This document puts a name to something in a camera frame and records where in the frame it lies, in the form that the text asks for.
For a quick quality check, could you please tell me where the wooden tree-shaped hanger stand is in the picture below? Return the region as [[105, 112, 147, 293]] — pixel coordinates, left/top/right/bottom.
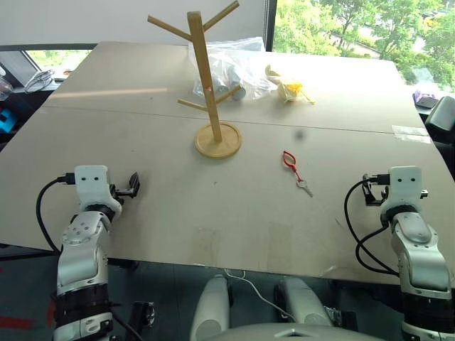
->
[[147, 0, 243, 160]]

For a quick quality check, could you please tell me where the white left robot leg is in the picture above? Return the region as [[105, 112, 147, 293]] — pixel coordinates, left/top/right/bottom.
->
[[189, 275, 232, 341]]

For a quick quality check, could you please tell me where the blue box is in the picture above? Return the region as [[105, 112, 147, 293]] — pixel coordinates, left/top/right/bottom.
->
[[0, 109, 17, 134]]

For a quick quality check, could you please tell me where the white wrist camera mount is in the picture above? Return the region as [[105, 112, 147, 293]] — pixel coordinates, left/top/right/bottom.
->
[[73, 165, 122, 211], [382, 166, 424, 210]]

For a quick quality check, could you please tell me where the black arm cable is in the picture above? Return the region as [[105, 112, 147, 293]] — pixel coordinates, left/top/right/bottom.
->
[[343, 173, 401, 276], [36, 172, 76, 254]]

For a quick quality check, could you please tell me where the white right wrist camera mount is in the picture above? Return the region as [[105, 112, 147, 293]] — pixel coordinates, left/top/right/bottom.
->
[[382, 166, 424, 210]]

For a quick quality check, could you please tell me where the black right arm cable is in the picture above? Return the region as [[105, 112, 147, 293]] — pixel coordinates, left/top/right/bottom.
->
[[343, 173, 401, 276]]

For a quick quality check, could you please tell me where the clear tape patch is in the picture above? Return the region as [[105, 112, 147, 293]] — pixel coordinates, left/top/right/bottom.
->
[[391, 124, 433, 144]]

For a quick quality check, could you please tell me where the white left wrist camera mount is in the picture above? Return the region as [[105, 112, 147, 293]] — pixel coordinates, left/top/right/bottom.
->
[[73, 165, 122, 211]]

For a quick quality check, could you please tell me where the grey robot torso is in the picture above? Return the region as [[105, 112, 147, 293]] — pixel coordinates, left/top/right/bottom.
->
[[215, 321, 389, 341]]

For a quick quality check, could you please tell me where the white right robot leg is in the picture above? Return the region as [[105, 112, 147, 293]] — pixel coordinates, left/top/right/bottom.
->
[[276, 276, 333, 328]]

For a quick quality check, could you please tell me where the black table foot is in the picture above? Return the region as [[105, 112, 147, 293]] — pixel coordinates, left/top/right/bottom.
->
[[131, 301, 156, 328], [327, 306, 358, 332]]

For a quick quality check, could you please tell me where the white robot leg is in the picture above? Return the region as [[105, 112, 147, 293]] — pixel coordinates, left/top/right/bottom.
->
[[276, 276, 333, 328], [189, 275, 232, 341]]

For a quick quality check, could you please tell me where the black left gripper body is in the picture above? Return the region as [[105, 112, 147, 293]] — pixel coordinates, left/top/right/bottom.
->
[[108, 183, 131, 200]]

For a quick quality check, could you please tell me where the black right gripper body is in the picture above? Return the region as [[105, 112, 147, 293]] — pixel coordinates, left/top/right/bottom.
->
[[375, 184, 391, 207]]

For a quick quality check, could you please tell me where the yellow crumpled plastic bag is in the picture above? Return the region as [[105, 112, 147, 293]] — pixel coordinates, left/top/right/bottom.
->
[[276, 80, 317, 106]]

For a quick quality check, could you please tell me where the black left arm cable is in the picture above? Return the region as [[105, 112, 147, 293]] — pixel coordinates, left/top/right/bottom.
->
[[36, 172, 76, 254]]

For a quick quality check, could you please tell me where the clear plastic bag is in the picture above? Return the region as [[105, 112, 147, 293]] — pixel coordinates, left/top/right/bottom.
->
[[193, 36, 282, 102]]

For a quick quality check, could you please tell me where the thin white cable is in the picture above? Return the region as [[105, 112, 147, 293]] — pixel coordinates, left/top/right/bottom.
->
[[223, 268, 296, 321]]

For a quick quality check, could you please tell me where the black office chair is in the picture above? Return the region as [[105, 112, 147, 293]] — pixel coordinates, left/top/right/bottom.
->
[[424, 95, 455, 161]]

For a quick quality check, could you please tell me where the silver key with red strap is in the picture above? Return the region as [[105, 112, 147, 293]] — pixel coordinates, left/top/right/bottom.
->
[[282, 150, 314, 198]]

